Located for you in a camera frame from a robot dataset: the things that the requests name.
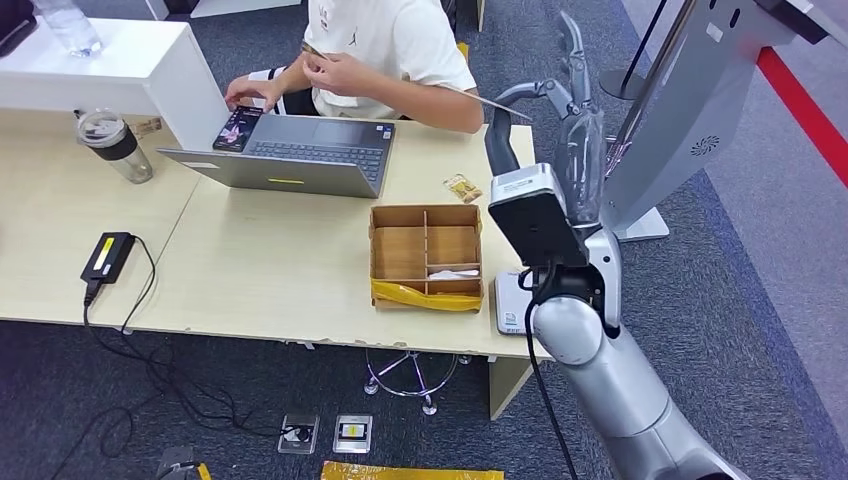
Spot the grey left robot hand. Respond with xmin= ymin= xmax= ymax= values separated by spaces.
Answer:
xmin=155 ymin=445 xmax=200 ymax=480

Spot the person's left hand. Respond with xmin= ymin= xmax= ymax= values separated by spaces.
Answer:
xmin=301 ymin=51 xmax=379 ymax=99

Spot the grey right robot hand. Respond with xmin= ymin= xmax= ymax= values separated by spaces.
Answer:
xmin=483 ymin=9 xmax=607 ymax=230

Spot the person's right hand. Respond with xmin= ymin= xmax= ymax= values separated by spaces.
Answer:
xmin=223 ymin=76 xmax=286 ymax=114

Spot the thin room key card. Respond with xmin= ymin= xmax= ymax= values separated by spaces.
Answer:
xmin=435 ymin=81 xmax=535 ymax=124

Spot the golden patterned card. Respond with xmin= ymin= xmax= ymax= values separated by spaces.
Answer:
xmin=443 ymin=173 xmax=485 ymax=205

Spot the person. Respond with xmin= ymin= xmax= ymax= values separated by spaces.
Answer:
xmin=223 ymin=0 xmax=485 ymax=135

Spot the white card reader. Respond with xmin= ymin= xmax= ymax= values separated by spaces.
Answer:
xmin=493 ymin=268 xmax=541 ymax=337

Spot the smartphone with colourful screen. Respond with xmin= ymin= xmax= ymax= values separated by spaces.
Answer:
xmin=211 ymin=105 xmax=265 ymax=154

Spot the grey open laptop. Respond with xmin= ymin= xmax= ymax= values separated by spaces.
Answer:
xmin=157 ymin=113 xmax=397 ymax=200

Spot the silver floor socket with plug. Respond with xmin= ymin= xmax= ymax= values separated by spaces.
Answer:
xmin=277 ymin=413 xmax=321 ymax=456

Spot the grey kiosk stand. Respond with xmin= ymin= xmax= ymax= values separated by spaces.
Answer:
xmin=599 ymin=0 xmax=848 ymax=243

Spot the white raised counter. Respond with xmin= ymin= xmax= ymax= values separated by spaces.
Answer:
xmin=0 ymin=16 xmax=231 ymax=152

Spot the clear tumbler with black band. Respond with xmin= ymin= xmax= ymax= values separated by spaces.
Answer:
xmin=74 ymin=109 xmax=155 ymax=185

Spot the silver floor socket yellow label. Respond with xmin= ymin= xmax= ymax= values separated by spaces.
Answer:
xmin=332 ymin=414 xmax=374 ymax=455

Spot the wooden compartment tray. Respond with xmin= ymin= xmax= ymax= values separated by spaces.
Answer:
xmin=368 ymin=203 xmax=485 ymax=314

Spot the clear plastic water bottle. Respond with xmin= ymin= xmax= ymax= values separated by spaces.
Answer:
xmin=33 ymin=0 xmax=104 ymax=58

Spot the black power adapter yellow label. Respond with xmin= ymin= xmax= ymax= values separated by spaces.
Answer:
xmin=80 ymin=231 xmax=138 ymax=286

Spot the light wooden table leg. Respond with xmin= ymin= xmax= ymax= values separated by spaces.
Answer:
xmin=488 ymin=356 xmax=535 ymax=422

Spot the yellow floor tape outline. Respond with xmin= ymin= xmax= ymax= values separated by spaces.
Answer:
xmin=321 ymin=460 xmax=506 ymax=480

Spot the chrome stool base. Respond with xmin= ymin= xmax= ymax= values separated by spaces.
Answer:
xmin=362 ymin=349 xmax=460 ymax=417

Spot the black device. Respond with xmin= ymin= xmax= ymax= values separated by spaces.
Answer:
xmin=0 ymin=0 xmax=39 ymax=58

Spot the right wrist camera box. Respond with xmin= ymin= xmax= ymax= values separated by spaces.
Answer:
xmin=488 ymin=163 xmax=591 ymax=268

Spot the black stanchion post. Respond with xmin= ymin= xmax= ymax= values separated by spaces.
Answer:
xmin=599 ymin=0 xmax=670 ymax=102

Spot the chrome stanchion post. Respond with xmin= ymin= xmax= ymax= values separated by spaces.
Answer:
xmin=602 ymin=0 xmax=698 ymax=180

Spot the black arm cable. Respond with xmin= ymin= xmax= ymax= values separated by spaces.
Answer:
xmin=521 ymin=264 xmax=582 ymax=480

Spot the thin black cable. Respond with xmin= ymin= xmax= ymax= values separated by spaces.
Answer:
xmin=47 ymin=235 xmax=253 ymax=480

